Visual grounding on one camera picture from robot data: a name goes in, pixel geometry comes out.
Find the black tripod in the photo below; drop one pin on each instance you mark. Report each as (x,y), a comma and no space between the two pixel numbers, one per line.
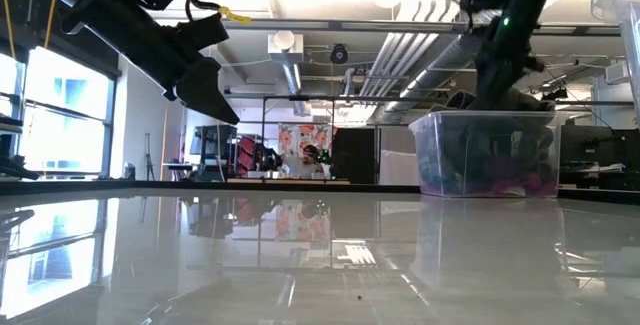
(149,157)

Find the clear plastic bin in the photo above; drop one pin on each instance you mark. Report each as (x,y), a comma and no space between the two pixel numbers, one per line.
(430,117)
(627,40)

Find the orange flower poster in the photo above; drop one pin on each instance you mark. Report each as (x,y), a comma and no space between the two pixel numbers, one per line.
(295,137)

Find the black cabinet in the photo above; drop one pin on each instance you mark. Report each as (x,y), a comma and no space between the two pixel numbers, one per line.
(354,155)

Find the white wall air unit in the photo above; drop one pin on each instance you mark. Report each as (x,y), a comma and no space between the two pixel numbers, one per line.
(617,72)

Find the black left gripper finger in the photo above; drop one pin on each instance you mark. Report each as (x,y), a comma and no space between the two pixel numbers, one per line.
(210,97)

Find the olive grey towel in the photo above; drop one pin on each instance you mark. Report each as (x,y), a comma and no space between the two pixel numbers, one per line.
(525,101)

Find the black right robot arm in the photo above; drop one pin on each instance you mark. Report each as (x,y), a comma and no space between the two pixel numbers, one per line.
(515,5)

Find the grey ceiling pipe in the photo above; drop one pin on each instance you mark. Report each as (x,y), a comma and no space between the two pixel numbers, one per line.
(295,90)

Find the silver corrugated ceiling duct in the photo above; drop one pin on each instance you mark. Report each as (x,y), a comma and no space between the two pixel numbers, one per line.
(440,70)

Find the white ceiling duct box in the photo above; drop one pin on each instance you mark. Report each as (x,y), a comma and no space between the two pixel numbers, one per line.
(285,47)

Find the large window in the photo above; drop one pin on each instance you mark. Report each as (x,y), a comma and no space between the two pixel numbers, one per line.
(62,115)

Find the white partition panel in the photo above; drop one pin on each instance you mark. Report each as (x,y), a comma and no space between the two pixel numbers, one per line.
(397,165)

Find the dark office desks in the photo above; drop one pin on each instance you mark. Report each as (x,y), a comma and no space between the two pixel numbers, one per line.
(600,155)

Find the black ceiling fixture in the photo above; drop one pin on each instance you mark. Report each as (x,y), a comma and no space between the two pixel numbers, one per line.
(554,94)

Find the wooden table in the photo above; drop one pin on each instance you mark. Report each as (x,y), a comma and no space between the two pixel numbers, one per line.
(287,181)

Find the black overhead camera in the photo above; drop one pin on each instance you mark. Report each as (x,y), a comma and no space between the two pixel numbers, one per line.
(339,54)

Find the purple towel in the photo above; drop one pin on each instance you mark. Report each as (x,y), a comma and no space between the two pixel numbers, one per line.
(500,170)

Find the person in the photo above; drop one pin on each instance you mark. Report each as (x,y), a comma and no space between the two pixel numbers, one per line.
(302,162)

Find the white ceiling pipe bundle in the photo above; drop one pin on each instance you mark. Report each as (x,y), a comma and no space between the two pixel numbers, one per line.
(400,60)

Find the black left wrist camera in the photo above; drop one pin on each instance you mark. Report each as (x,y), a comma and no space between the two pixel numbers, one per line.
(200,32)

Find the magenta towel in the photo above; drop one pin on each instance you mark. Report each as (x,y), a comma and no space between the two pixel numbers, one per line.
(530,182)

